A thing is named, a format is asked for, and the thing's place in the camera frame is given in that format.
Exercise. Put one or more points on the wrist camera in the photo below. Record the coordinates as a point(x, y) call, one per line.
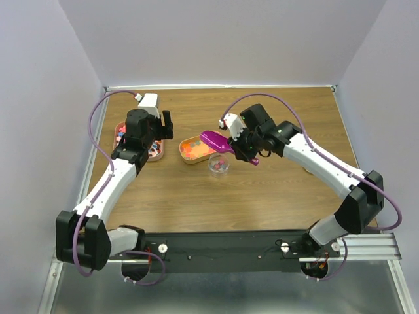
point(233, 123)
point(148, 102)

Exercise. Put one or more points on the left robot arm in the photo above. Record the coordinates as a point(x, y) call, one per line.
point(82, 238)

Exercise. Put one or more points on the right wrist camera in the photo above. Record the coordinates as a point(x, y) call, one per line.
point(233, 123)

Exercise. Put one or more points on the pink tray of lollipops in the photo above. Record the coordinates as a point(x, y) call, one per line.
point(156, 151)

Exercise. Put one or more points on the aluminium frame rail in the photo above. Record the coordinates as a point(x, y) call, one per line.
point(238, 272)

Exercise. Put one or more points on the pink tray of wrapped candies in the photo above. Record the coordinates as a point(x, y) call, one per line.
point(120, 130)

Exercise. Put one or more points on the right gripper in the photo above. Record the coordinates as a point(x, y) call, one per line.
point(239, 152)

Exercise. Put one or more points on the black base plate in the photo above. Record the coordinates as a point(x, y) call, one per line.
point(223, 252)

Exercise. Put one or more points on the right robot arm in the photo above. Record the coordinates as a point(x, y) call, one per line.
point(253, 130)

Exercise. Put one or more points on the orange tray of star candies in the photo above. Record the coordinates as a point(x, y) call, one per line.
point(193, 150)

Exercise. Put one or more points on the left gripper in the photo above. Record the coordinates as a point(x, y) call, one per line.
point(166, 132)

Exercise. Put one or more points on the clear plastic cup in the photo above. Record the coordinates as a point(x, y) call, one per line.
point(218, 165)

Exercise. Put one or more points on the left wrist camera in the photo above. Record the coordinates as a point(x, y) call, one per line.
point(148, 102)

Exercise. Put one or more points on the magenta plastic scoop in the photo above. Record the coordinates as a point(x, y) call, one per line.
point(222, 144)

